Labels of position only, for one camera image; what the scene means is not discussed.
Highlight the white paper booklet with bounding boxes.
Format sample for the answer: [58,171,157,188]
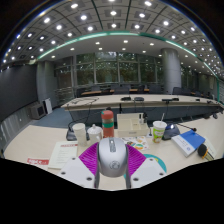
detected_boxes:
[47,140,80,170]

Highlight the black handheld microphone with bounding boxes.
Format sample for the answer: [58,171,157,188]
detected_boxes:
[197,143,214,162]

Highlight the white paper cup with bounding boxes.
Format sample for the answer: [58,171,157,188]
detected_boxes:
[72,122,88,148]

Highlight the blue book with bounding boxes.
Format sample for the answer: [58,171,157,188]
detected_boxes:
[171,129,207,158]

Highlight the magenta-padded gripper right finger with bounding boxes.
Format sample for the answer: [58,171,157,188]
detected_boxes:
[124,143,168,190]

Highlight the red and green bottle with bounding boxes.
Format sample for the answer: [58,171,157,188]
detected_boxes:
[100,109,115,139]

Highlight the dark office chairs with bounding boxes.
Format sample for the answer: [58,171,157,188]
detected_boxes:
[74,83,221,98]

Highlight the white leaning board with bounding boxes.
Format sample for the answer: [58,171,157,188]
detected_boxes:
[43,97,54,115]

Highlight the red printed magazine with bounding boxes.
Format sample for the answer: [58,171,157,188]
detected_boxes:
[26,157,50,167]

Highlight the grey cabinet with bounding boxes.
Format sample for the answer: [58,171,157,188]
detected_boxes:
[29,102,47,120]

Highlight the ceiling lights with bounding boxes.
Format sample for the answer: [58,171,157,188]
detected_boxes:
[3,0,224,78]

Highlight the white paper sheet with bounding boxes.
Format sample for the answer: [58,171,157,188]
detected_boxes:
[201,138,218,159]

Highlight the silver computer mouse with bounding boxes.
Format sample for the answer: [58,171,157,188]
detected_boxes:
[97,137,129,178]

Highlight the long curved conference desk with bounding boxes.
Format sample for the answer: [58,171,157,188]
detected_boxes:
[60,94,224,128]

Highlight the dark gooseneck microphone console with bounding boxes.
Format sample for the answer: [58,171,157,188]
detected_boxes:
[163,121,198,141]

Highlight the green printed cup with straw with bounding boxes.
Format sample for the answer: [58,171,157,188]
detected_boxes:
[151,113,168,144]

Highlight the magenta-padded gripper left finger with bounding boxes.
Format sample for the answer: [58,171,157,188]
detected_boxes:
[57,142,101,190]

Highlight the colourful sticker sheet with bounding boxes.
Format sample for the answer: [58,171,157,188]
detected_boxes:
[121,135,150,152]

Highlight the beige desk organiser tray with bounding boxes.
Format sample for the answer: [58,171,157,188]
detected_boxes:
[116,112,150,138]

